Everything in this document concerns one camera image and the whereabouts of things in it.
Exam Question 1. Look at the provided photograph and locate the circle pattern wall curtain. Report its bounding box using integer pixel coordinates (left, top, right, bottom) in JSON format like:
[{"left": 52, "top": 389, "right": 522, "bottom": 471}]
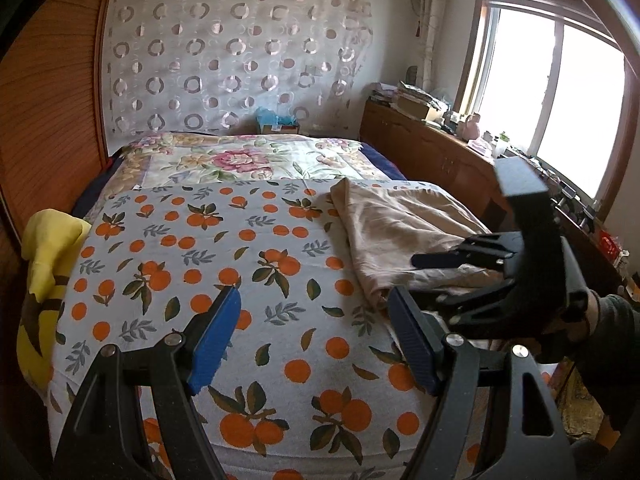
[{"left": 102, "top": 0, "right": 376, "bottom": 138}]

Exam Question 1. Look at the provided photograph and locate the navy blue bed sheet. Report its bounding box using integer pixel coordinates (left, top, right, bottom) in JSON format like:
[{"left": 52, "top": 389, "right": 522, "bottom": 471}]
[{"left": 70, "top": 132, "right": 408, "bottom": 221}]

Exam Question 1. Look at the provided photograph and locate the window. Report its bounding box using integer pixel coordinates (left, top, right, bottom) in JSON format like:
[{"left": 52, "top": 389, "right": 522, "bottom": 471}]
[{"left": 452, "top": 0, "right": 633, "bottom": 221}]

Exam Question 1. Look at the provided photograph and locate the wooden headboard cabinet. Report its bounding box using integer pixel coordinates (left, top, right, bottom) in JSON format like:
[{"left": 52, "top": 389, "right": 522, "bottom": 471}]
[{"left": 0, "top": 0, "right": 121, "bottom": 261}]

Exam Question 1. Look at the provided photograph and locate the wooden side cabinet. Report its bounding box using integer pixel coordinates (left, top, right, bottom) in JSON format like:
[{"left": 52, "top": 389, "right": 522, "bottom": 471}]
[{"left": 360, "top": 99, "right": 626, "bottom": 291}]

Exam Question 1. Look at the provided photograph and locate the pink toy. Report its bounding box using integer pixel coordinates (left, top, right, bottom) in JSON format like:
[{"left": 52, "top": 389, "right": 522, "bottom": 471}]
[{"left": 459, "top": 114, "right": 483, "bottom": 141}]

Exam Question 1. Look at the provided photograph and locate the person's right forearm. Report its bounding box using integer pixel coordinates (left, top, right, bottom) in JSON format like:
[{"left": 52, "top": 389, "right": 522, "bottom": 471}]
[{"left": 570, "top": 290, "right": 640, "bottom": 441}]

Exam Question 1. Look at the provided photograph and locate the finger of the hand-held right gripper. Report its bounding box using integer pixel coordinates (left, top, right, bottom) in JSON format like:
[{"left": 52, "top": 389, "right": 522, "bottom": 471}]
[
  {"left": 411, "top": 232, "right": 524, "bottom": 271},
  {"left": 434, "top": 280, "right": 519, "bottom": 340}
]

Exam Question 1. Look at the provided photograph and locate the stack of books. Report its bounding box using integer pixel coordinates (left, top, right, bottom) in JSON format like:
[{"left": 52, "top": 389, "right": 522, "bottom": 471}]
[{"left": 369, "top": 80, "right": 453, "bottom": 123}]

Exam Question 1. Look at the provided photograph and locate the floral quilt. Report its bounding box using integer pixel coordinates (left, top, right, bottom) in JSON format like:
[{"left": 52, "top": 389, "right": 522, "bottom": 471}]
[{"left": 82, "top": 132, "right": 396, "bottom": 221}]

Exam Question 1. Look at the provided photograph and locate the white window curtain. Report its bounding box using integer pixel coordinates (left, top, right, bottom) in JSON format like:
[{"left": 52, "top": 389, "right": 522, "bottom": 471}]
[{"left": 417, "top": 0, "right": 451, "bottom": 91}]

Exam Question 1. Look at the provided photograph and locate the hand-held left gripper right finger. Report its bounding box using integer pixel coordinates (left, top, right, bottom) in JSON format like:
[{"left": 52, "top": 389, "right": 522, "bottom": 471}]
[{"left": 387, "top": 286, "right": 573, "bottom": 480}]

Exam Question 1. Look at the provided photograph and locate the yellow garment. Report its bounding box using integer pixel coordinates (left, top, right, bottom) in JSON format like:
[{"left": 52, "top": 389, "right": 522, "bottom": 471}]
[{"left": 17, "top": 208, "right": 93, "bottom": 396}]

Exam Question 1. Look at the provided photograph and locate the box with blue bag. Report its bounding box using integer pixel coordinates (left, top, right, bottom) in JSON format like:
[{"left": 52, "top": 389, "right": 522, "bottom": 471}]
[{"left": 256, "top": 107, "right": 301, "bottom": 136}]

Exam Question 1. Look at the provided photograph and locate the beige garment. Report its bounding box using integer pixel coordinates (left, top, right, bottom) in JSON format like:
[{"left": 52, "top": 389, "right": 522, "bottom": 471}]
[{"left": 330, "top": 178, "right": 506, "bottom": 311}]

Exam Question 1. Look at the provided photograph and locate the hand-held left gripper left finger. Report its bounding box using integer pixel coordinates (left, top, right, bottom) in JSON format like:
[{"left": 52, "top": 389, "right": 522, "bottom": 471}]
[{"left": 52, "top": 285, "right": 242, "bottom": 480}]

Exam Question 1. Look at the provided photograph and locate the orange fruit print blanket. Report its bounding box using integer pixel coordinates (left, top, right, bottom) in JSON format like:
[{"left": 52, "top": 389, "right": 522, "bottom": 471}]
[{"left": 47, "top": 180, "right": 491, "bottom": 480}]

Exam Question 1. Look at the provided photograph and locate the red box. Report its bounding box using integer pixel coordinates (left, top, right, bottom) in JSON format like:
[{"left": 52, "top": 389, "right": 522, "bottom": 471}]
[{"left": 597, "top": 230, "right": 621, "bottom": 261}]

